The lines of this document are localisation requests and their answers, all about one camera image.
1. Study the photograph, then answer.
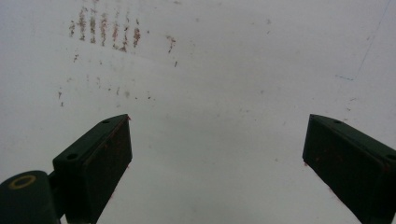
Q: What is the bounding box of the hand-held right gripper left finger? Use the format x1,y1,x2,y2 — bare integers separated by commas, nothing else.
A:
51,113,134,224

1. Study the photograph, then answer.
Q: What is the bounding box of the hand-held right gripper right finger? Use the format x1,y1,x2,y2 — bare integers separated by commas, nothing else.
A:
302,113,396,224

